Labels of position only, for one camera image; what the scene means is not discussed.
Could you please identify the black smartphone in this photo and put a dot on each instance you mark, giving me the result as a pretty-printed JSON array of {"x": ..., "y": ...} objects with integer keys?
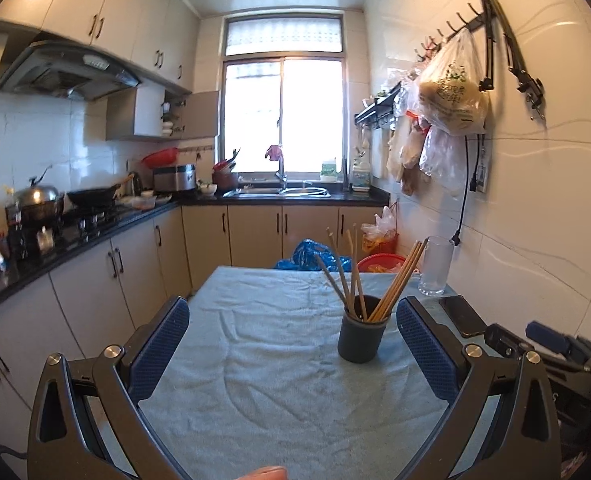
[{"x": 460, "y": 315}]

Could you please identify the beige upper kitchen cabinets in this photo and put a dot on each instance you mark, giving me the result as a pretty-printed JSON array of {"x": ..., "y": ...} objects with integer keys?
[{"x": 125, "y": 20}]

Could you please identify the pink cloth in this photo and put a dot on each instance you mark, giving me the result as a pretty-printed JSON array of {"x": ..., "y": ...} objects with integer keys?
[{"x": 273, "y": 152}]

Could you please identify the clear food container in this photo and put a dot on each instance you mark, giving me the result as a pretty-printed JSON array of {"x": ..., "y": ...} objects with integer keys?
[{"x": 143, "y": 202}]

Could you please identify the black wall shelf rack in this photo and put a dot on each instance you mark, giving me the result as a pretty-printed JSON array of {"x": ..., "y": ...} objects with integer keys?
[{"x": 375, "y": 107}]

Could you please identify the red waste bin with bag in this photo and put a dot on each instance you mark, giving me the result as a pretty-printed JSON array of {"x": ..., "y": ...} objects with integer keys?
[{"x": 383, "y": 232}]

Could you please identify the large printed plastic bag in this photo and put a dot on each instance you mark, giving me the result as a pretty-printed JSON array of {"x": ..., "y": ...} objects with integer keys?
[{"x": 453, "y": 90}]

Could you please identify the steel kettle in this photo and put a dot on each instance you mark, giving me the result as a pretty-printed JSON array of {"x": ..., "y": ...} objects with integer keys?
[{"x": 135, "y": 185}]

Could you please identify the red plastic colander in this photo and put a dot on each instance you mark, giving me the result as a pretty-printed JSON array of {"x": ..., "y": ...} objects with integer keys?
[{"x": 159, "y": 158}]

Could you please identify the clear glass mug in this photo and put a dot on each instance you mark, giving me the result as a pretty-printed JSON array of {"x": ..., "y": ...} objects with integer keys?
[{"x": 435, "y": 270}]

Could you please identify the range hood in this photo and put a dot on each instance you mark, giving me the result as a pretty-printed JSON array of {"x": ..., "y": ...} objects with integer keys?
[{"x": 65, "y": 72}]

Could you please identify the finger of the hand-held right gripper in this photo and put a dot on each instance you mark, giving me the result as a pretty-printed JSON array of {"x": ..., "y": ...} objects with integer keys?
[
  {"x": 548, "y": 335},
  {"x": 503, "y": 340}
]

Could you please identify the wok with steel lid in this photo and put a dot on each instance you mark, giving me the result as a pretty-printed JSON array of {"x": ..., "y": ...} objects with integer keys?
[{"x": 38, "y": 200}]

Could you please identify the red plastic basin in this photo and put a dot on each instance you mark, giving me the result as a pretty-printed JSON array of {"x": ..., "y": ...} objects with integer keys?
[{"x": 383, "y": 261}]

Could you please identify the hanging card tag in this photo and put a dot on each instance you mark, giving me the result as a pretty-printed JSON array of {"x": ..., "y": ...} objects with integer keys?
[{"x": 483, "y": 176}]

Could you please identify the person's left hand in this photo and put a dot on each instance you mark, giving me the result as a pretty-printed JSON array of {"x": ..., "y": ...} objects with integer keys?
[{"x": 268, "y": 474}]

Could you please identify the stack of white bowls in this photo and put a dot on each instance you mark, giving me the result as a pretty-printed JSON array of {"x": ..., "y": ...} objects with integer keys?
[{"x": 166, "y": 122}]

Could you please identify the black kitchen countertop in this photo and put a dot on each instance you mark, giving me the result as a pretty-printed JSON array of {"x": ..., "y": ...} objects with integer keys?
[{"x": 360, "y": 198}]

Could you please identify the gas stove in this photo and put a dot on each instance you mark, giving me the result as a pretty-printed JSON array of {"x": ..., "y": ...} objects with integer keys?
[{"x": 90, "y": 222}]

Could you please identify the bunch of hanging plastic bags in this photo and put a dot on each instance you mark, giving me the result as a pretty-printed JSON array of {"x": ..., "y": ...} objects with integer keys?
[{"x": 425, "y": 160}]

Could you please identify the brown cooking pot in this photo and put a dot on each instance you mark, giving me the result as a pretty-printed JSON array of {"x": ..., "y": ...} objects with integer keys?
[{"x": 224, "y": 181}]

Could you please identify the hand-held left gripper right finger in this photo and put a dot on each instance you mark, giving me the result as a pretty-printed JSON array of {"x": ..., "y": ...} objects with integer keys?
[{"x": 428, "y": 350}]

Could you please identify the beige lower kitchen cabinets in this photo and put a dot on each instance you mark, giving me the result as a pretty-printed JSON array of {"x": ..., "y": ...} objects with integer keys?
[{"x": 90, "y": 280}]

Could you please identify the steel faucet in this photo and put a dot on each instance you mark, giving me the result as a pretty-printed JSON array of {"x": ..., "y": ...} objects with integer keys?
[{"x": 281, "y": 172}]

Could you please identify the kitchen window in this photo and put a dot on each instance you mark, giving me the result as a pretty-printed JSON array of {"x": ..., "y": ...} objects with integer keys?
[{"x": 285, "y": 105}]

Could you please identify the steel rice cooker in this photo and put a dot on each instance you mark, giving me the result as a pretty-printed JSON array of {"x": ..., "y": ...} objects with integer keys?
[{"x": 174, "y": 178}]

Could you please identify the dark glass bottle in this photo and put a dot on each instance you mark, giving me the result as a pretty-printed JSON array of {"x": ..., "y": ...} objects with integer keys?
[{"x": 16, "y": 235}]

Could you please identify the beige kitchen cabinets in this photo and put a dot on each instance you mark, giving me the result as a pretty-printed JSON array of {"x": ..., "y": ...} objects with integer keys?
[
  {"x": 125, "y": 20},
  {"x": 90, "y": 280}
]

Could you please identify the black frying pan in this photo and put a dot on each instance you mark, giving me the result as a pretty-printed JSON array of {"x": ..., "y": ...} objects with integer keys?
[{"x": 93, "y": 196}]

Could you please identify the white green-label container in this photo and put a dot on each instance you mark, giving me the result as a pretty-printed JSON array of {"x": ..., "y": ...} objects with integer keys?
[{"x": 328, "y": 170}]

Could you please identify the textured table cloth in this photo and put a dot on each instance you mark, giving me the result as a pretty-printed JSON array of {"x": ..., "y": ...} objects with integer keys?
[{"x": 275, "y": 360}]

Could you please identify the black wall hook rail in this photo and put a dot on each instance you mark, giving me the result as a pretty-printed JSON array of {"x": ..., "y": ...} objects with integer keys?
[{"x": 455, "y": 27}]

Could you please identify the steel double sink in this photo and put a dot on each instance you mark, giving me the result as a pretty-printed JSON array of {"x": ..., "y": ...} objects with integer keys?
[{"x": 275, "y": 191}]

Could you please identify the small stone mortar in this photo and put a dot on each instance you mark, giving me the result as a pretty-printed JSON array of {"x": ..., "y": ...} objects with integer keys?
[{"x": 208, "y": 188}]

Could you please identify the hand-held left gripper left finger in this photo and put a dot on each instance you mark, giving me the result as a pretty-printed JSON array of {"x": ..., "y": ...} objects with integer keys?
[{"x": 160, "y": 350}]

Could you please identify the white dish soap bottle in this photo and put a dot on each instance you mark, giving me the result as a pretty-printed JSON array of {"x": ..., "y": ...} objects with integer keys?
[{"x": 361, "y": 175}]

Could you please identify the bunch of wooden chopsticks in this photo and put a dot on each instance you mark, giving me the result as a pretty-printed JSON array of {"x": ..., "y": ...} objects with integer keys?
[{"x": 395, "y": 290}]

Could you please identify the blue plastic bag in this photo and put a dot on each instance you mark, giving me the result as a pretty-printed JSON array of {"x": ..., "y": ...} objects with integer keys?
[{"x": 305, "y": 255}]

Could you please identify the dark grey perforated utensil holder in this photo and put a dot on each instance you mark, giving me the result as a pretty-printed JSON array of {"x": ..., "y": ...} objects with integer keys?
[{"x": 360, "y": 340}]

